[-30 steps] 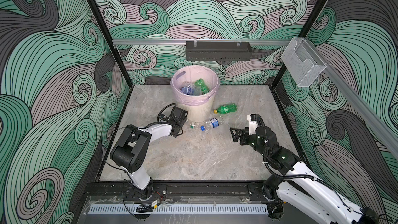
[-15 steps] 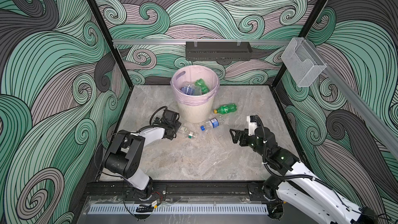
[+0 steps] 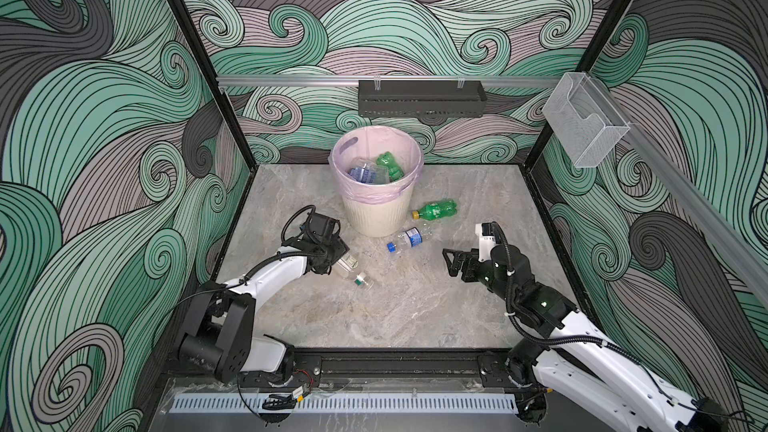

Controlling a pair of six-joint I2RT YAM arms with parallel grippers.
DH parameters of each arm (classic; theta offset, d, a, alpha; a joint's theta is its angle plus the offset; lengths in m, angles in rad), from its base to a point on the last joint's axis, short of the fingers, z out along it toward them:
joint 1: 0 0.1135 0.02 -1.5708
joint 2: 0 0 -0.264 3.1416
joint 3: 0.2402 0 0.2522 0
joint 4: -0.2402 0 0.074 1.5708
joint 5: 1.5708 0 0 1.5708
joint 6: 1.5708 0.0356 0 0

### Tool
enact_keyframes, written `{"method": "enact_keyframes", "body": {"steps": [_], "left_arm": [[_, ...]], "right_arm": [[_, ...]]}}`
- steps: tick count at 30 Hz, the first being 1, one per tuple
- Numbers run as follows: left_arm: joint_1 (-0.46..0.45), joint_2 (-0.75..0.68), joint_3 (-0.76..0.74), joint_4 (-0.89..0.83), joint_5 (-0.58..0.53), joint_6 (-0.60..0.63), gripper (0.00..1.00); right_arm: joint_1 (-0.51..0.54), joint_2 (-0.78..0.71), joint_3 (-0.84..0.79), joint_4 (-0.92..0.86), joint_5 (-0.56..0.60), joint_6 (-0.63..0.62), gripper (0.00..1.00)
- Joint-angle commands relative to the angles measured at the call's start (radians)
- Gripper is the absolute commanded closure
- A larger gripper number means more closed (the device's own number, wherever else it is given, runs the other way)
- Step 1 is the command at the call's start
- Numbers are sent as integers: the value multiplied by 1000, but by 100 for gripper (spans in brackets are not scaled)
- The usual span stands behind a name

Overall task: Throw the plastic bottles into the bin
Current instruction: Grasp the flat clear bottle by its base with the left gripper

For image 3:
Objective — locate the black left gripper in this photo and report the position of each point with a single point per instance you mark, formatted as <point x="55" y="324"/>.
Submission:
<point x="339" y="249"/>

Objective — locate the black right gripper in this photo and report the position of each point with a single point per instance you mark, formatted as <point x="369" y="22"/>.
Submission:
<point x="471" y="257"/>

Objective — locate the clear square bottle green label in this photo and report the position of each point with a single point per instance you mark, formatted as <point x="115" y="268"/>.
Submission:
<point x="350" y="269"/>

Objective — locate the clear bottle blue label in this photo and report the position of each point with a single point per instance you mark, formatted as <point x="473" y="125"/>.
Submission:
<point x="408" y="239"/>

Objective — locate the pepsi label clear bottle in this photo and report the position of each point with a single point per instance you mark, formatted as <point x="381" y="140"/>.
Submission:
<point x="365" y="173"/>

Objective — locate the green bottle yellow cap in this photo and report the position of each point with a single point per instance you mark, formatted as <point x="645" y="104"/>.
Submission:
<point x="388" y="161"/>

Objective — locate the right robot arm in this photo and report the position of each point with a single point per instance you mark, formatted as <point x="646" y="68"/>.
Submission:
<point x="563" y="351"/>

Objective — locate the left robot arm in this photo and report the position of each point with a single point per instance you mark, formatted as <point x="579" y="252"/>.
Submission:
<point x="216" y="333"/>

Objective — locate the white ribbed waste bin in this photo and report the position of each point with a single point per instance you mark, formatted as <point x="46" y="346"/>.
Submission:
<point x="379" y="220"/>

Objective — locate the pink bin liner bag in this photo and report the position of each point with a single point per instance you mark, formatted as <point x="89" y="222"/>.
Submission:
<point x="369" y="143"/>

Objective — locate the clear bottle green white label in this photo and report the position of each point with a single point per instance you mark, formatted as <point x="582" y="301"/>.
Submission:
<point x="379" y="175"/>

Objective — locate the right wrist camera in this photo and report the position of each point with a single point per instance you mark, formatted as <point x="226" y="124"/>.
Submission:
<point x="486" y="240"/>

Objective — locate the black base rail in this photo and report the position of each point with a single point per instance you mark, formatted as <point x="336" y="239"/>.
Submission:
<point x="331" y="367"/>

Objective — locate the black wall tray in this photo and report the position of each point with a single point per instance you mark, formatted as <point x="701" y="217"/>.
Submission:
<point x="421" y="98"/>

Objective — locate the aluminium back rail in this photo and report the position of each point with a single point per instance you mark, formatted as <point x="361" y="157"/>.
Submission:
<point x="306" y="80"/>

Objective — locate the aluminium rail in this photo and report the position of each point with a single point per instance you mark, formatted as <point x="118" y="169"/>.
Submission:
<point x="655" y="135"/>
<point x="306" y="80"/>

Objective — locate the clear acrylic wall holder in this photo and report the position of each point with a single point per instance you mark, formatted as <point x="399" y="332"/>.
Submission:
<point x="585" y="118"/>

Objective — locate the white slotted cable duct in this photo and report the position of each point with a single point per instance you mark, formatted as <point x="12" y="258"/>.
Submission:
<point x="454" y="403"/>

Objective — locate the aluminium right rail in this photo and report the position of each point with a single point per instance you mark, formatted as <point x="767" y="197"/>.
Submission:
<point x="655" y="135"/>

